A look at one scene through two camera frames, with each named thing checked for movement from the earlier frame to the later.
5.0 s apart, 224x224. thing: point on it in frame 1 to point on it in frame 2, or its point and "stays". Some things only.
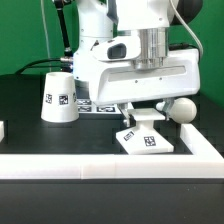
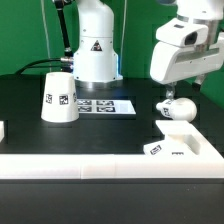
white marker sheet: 87,106 stays
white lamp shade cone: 59,104 stays
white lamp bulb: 183,109 stays
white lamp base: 145,137 to 181,138
